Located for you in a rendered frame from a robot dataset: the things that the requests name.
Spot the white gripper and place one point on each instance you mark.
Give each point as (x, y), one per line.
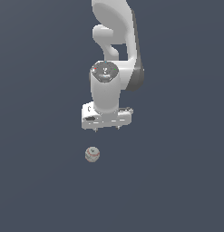
(98, 119)

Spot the white baseball with red stitching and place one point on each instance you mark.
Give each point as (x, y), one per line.
(92, 154)

